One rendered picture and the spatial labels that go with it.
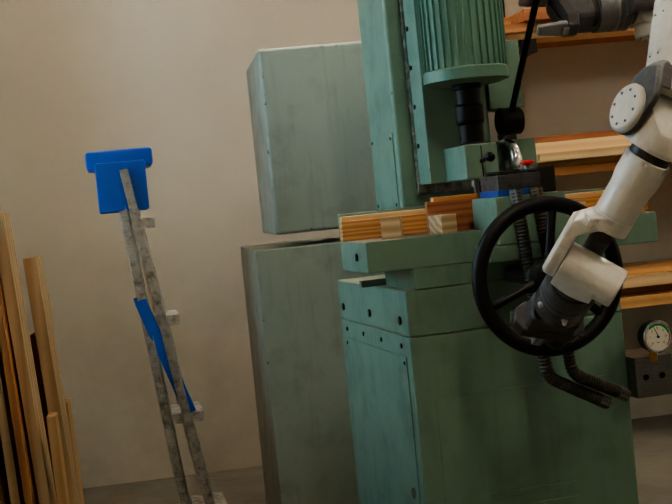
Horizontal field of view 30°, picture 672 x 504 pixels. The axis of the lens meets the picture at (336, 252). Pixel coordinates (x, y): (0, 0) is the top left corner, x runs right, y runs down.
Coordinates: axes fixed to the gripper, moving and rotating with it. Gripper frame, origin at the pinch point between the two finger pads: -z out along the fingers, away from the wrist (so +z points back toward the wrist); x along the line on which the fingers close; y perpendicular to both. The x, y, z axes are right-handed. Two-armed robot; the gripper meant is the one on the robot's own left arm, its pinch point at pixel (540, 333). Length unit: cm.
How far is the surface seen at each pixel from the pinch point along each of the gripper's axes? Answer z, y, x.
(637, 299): -192, 121, 92
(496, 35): -2, 66, -9
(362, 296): -48, 28, -26
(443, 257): -15.0, 21.1, -14.8
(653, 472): -185, 53, 92
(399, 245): -13.4, 21.3, -23.7
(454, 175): -24, 46, -12
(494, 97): -28, 71, -3
